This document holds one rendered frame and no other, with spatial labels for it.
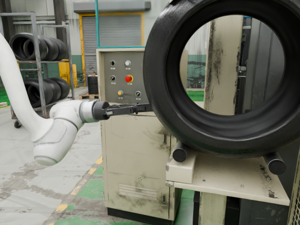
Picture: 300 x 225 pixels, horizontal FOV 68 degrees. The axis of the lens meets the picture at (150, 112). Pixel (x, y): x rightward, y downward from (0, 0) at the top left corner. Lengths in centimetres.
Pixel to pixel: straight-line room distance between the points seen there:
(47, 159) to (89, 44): 982
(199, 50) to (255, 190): 910
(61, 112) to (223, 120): 64
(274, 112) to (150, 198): 108
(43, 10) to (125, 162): 1046
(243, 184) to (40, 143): 68
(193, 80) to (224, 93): 867
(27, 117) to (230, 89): 80
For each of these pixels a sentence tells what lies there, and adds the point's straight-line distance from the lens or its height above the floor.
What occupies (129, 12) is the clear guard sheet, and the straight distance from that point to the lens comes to 150.
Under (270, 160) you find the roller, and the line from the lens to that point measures 74.
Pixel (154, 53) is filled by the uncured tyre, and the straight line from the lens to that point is 68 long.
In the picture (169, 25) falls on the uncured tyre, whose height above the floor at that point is 129.
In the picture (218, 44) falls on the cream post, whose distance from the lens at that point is 103.
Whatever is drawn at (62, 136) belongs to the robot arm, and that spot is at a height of 94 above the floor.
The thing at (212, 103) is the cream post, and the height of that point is 101.
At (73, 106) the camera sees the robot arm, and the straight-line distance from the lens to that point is 92.
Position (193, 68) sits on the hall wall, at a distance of 966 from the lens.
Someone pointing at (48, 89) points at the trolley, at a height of 68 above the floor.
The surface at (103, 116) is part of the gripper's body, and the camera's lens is 86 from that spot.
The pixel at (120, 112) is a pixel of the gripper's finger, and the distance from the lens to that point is 81.
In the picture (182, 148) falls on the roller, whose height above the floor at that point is 92.
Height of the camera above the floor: 120
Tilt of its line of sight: 13 degrees down
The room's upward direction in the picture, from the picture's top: straight up
